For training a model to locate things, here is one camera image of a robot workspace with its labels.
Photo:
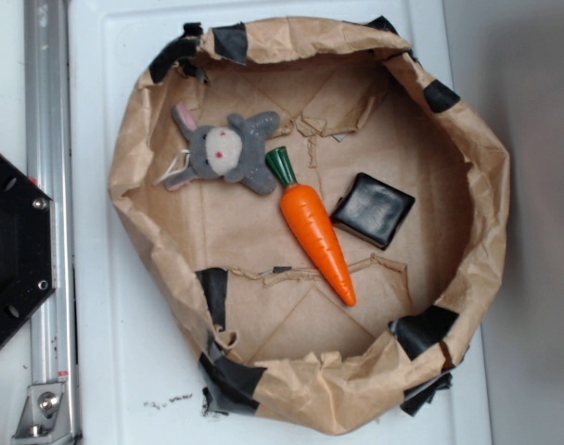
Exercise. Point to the gray plush bunny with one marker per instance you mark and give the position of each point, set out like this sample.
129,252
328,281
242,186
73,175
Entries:
235,153

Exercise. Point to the orange plastic carrot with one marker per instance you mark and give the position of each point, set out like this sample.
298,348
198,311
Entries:
307,219

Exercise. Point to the black square block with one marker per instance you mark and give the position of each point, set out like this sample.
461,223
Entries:
372,210

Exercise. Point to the brown paper bag bin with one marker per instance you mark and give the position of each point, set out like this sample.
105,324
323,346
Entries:
272,337

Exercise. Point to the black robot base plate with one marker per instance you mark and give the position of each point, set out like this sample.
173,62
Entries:
26,253

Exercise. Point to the aluminium extrusion rail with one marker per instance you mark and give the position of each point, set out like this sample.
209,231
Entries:
48,155

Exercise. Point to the metal corner bracket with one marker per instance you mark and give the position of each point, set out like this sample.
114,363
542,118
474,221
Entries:
45,418

